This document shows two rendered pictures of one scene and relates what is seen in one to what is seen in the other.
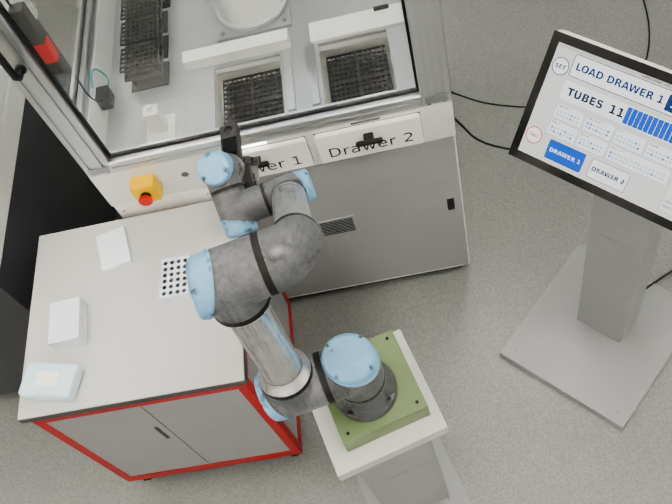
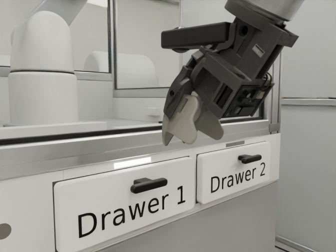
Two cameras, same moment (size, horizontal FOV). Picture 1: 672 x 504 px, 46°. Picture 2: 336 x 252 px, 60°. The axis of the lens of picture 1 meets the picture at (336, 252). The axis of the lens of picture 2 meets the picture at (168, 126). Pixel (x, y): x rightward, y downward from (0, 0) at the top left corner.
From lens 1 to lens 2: 1.93 m
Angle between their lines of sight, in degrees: 67
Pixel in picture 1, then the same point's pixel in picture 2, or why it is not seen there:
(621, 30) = not seen: hidden behind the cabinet
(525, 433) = not seen: outside the picture
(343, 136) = (225, 157)
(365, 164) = (226, 216)
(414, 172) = (254, 232)
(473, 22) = not seen: hidden behind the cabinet
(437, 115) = (273, 149)
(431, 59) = (276, 78)
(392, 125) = (256, 149)
